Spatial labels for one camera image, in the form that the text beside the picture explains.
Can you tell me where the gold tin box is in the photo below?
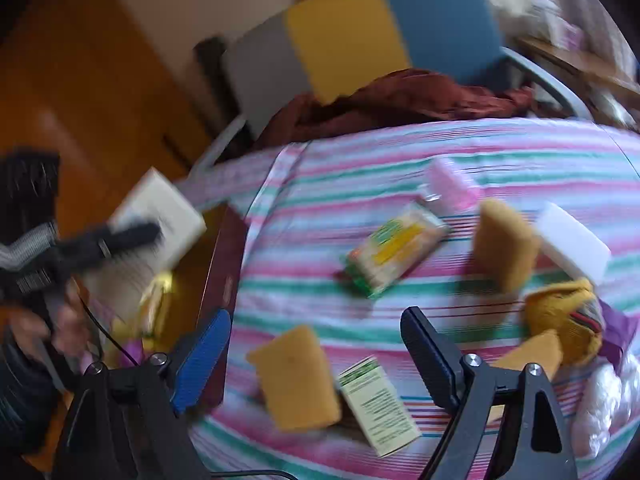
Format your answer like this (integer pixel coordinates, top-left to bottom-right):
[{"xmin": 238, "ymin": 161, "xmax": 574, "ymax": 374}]
[{"xmin": 135, "ymin": 202, "xmax": 246, "ymax": 411}]

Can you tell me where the small pink carton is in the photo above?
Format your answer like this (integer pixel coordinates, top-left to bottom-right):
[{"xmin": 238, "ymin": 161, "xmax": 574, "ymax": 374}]
[{"xmin": 560, "ymin": 22, "xmax": 587, "ymax": 52}]

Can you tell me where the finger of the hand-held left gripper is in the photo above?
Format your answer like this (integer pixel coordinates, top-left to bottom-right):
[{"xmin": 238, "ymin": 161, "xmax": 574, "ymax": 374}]
[{"xmin": 55, "ymin": 223, "xmax": 163, "ymax": 267}]

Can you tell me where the tan sponge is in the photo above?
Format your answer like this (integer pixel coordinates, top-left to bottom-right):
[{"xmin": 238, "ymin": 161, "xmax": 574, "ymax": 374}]
[
  {"xmin": 470, "ymin": 199, "xmax": 542, "ymax": 295},
  {"xmin": 246, "ymin": 325, "xmax": 343, "ymax": 433},
  {"xmin": 492, "ymin": 330, "xmax": 565, "ymax": 423}
]

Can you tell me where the white blue carton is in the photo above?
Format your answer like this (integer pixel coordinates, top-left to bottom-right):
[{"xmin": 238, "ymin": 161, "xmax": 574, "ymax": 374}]
[{"xmin": 525, "ymin": 0, "xmax": 563, "ymax": 41}]

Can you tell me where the grey yellow blue chair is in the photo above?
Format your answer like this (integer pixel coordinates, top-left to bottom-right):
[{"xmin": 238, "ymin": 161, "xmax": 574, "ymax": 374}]
[{"xmin": 187, "ymin": 0, "xmax": 596, "ymax": 176}]

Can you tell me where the striped tablecloth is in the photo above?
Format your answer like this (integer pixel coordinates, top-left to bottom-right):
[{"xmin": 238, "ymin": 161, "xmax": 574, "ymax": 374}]
[{"xmin": 187, "ymin": 117, "xmax": 640, "ymax": 480}]

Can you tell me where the clear plastic bag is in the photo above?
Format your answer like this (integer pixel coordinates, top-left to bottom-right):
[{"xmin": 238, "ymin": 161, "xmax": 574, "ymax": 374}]
[{"xmin": 570, "ymin": 360, "xmax": 640, "ymax": 461}]

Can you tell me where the pink soap packet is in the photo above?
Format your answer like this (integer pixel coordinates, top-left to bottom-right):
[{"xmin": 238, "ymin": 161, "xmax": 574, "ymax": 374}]
[{"xmin": 419, "ymin": 157, "xmax": 483, "ymax": 216}]

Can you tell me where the black rolled mat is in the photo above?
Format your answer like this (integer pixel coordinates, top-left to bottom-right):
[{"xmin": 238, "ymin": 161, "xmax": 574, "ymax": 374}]
[{"xmin": 194, "ymin": 35, "xmax": 241, "ymax": 131}]

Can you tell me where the white foam sponge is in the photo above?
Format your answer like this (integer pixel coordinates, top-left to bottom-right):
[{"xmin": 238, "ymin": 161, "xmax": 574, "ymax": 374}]
[{"xmin": 535, "ymin": 201, "xmax": 613, "ymax": 286}]

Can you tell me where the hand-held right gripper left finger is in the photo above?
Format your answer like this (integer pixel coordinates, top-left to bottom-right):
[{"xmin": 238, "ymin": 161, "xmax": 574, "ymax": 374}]
[{"xmin": 52, "ymin": 308, "xmax": 233, "ymax": 480}]

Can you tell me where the cracker packet yellow label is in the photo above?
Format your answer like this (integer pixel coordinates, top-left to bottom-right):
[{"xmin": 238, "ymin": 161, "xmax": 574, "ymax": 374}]
[{"xmin": 342, "ymin": 202, "xmax": 451, "ymax": 301}]

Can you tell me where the person's left hand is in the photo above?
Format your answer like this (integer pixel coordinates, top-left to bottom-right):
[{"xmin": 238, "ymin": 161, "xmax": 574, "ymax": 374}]
[{"xmin": 5, "ymin": 285, "xmax": 92, "ymax": 361}]

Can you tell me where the wooden side table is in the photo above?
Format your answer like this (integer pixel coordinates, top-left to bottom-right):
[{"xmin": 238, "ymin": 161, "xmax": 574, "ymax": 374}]
[{"xmin": 515, "ymin": 35, "xmax": 640, "ymax": 106}]

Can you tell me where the maroon jacket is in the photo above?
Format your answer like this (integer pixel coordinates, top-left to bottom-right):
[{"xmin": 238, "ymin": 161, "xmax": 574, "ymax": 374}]
[{"xmin": 257, "ymin": 69, "xmax": 536, "ymax": 148}]

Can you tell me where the purple wrapper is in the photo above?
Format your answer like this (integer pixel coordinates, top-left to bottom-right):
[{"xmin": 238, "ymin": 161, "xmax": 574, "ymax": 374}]
[{"xmin": 597, "ymin": 300, "xmax": 638, "ymax": 376}]

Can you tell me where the wooden wardrobe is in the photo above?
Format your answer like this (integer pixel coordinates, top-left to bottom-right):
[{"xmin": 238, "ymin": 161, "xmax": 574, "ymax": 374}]
[{"xmin": 0, "ymin": 0, "xmax": 216, "ymax": 271}]

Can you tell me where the green white medicine box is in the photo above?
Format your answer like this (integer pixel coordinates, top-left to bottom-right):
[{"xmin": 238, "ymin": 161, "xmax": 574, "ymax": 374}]
[{"xmin": 337, "ymin": 355, "xmax": 423, "ymax": 458}]

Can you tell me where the black cable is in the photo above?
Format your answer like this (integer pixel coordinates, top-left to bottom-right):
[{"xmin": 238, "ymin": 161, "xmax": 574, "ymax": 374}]
[{"xmin": 82, "ymin": 305, "xmax": 147, "ymax": 367}]

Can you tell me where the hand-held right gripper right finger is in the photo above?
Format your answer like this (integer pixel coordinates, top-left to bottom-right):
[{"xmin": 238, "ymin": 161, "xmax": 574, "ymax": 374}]
[{"xmin": 400, "ymin": 306, "xmax": 581, "ymax": 480}]

